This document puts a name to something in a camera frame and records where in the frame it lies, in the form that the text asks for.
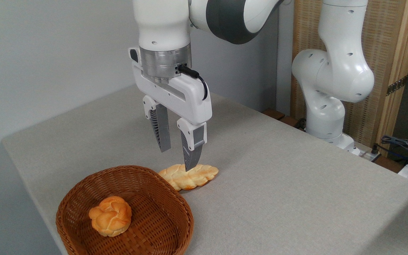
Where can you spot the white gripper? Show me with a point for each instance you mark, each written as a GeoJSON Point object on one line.
{"type": "Point", "coordinates": [186, 95]}

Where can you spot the long braided bread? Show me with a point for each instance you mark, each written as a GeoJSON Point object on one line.
{"type": "Point", "coordinates": [190, 179]}

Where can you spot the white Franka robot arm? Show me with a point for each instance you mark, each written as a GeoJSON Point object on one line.
{"type": "Point", "coordinates": [335, 71]}

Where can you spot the brown wicker basket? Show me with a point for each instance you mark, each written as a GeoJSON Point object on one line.
{"type": "Point", "coordinates": [154, 219]}

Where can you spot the round knotted bread roll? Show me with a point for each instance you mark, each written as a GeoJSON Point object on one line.
{"type": "Point", "coordinates": [110, 216]}

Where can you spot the metal screen hinge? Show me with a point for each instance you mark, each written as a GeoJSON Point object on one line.
{"type": "Point", "coordinates": [397, 85]}

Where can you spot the wooden folding screen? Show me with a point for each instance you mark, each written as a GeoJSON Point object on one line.
{"type": "Point", "coordinates": [384, 35]}

